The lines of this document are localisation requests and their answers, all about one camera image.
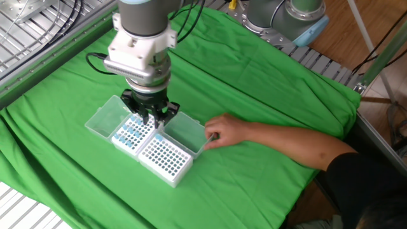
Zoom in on white rack with many tips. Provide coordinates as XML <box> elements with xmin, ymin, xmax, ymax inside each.
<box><xmin>110</xmin><ymin>113</ymin><xmax>163</xmax><ymax>162</ymax></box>

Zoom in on silver perforated mounting plate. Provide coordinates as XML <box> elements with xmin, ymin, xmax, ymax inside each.
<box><xmin>0</xmin><ymin>0</ymin><xmax>57</xmax><ymax>25</ymax></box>

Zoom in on brown wooden bar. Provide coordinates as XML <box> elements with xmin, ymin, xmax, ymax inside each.
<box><xmin>361</xmin><ymin>96</ymin><xmax>392</xmax><ymax>105</ymax></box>

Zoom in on black cable with plug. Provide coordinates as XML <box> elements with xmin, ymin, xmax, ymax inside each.
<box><xmin>85</xmin><ymin>52</ymin><xmax>117</xmax><ymax>76</ymax></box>

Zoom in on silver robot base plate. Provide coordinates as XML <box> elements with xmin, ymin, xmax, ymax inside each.
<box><xmin>206</xmin><ymin>0</ymin><xmax>298</xmax><ymax>54</ymax></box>

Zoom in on silver finned wrist box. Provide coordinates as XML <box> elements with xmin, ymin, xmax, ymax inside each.
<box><xmin>103</xmin><ymin>55</ymin><xmax>160</xmax><ymax>87</ymax></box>

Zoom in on olive green trousers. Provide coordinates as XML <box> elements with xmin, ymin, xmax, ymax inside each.
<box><xmin>294</xmin><ymin>214</ymin><xmax>344</xmax><ymax>229</ymax></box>

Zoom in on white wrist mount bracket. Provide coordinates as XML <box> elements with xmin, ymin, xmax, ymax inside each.
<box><xmin>107</xmin><ymin>12</ymin><xmax>178</xmax><ymax>69</ymax></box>

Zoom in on silver round wrist coupling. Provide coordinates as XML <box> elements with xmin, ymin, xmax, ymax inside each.
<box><xmin>125</xmin><ymin>50</ymin><xmax>172</xmax><ymax>95</ymax></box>

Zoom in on white tip rack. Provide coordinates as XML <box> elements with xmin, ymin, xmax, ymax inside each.
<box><xmin>137</xmin><ymin>133</ymin><xmax>194</xmax><ymax>188</ymax></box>

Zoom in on dark chair base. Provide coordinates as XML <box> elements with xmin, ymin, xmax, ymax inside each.
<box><xmin>386</xmin><ymin>101</ymin><xmax>407</xmax><ymax>151</ymax></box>

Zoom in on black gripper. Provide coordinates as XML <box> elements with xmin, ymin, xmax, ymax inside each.
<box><xmin>119</xmin><ymin>88</ymin><xmax>181</xmax><ymax>129</ymax></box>

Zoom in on person's right hand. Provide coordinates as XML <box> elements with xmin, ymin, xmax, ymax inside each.
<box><xmin>203</xmin><ymin>112</ymin><xmax>252</xmax><ymax>151</ymax></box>

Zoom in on clear plastic rack lid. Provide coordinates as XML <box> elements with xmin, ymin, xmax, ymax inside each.
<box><xmin>160</xmin><ymin>111</ymin><xmax>214</xmax><ymax>160</ymax></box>
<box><xmin>84</xmin><ymin>94</ymin><xmax>132</xmax><ymax>142</ymax></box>

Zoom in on grey aluminium frame rail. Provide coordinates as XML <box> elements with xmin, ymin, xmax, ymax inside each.
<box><xmin>355</xmin><ymin>113</ymin><xmax>407</xmax><ymax>176</ymax></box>
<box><xmin>0</xmin><ymin>1</ymin><xmax>118</xmax><ymax>111</ymax></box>

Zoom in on white pole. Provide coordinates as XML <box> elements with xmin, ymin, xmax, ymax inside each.
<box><xmin>345</xmin><ymin>0</ymin><xmax>398</xmax><ymax>103</ymax></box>

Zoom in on person's head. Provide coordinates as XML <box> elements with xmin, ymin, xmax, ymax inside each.
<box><xmin>355</xmin><ymin>195</ymin><xmax>407</xmax><ymax>229</ymax></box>

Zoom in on black table cable bundle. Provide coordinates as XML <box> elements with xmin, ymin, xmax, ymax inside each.
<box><xmin>0</xmin><ymin>0</ymin><xmax>84</xmax><ymax>82</ymax></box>

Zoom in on green tinted frame post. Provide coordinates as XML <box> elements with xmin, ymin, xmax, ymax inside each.
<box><xmin>352</xmin><ymin>18</ymin><xmax>407</xmax><ymax>95</ymax></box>

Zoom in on black hanging cables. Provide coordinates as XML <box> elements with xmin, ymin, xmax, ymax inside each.
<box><xmin>351</xmin><ymin>9</ymin><xmax>407</xmax><ymax>76</ymax></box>

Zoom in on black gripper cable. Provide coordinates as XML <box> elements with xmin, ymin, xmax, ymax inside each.
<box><xmin>168</xmin><ymin>0</ymin><xmax>207</xmax><ymax>45</ymax></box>

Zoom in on green cloth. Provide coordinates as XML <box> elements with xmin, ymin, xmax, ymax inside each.
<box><xmin>0</xmin><ymin>4</ymin><xmax>362</xmax><ymax>229</ymax></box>

